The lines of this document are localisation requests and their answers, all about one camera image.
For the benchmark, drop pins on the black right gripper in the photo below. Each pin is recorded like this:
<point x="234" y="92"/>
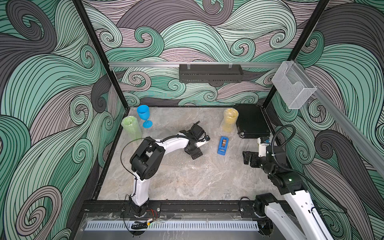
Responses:
<point x="253" y="155"/>

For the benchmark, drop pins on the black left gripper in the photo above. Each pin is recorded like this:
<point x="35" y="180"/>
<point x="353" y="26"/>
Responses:
<point x="194" y="153"/>

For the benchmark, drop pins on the blue tape dispenser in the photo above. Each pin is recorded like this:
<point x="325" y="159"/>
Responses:
<point x="223" y="145"/>

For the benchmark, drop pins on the blue plastic wine glass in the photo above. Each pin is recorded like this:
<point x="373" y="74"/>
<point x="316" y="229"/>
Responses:
<point x="144" y="114"/>

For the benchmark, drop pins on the green plastic wine glass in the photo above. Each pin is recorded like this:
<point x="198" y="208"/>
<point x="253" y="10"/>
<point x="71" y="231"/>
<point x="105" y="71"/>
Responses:
<point x="131" y="127"/>

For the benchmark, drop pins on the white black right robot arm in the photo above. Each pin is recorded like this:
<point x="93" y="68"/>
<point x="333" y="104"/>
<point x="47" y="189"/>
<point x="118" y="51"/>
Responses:
<point x="310" y="225"/>

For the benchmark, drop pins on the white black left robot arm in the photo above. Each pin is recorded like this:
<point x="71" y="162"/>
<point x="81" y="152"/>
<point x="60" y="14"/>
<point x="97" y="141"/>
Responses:
<point x="148" y="157"/>

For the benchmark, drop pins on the black hard case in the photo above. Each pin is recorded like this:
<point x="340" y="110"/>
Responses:
<point x="251" y="123"/>

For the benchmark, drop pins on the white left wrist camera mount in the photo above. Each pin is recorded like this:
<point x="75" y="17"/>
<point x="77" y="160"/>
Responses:
<point x="203" y="141"/>

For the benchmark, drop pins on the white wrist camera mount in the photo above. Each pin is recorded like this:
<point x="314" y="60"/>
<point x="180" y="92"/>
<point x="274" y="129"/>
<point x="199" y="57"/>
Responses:
<point x="203" y="141"/>
<point x="263" y="142"/>

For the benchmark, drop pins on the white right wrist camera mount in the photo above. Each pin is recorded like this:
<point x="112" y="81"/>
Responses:
<point x="263" y="142"/>

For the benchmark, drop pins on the black wall tray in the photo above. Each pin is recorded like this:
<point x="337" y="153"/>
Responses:
<point x="214" y="74"/>

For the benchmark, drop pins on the clear acrylic wall box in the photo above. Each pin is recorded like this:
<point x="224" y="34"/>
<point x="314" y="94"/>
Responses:
<point x="293" y="84"/>

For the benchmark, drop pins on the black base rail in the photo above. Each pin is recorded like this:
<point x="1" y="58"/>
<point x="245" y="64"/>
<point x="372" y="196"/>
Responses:
<point x="157" y="208"/>

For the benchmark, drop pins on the black frame post right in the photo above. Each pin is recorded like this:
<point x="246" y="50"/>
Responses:
<point x="309" y="27"/>

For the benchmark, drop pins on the black frame post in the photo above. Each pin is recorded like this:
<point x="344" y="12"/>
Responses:
<point x="95" y="41"/>
<point x="309" y="27"/>

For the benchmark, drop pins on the white slotted cable duct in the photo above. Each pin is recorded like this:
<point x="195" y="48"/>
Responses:
<point x="175" y="226"/>

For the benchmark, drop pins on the black frame post left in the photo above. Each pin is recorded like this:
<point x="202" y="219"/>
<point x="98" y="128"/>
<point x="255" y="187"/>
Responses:
<point x="95" y="41"/>

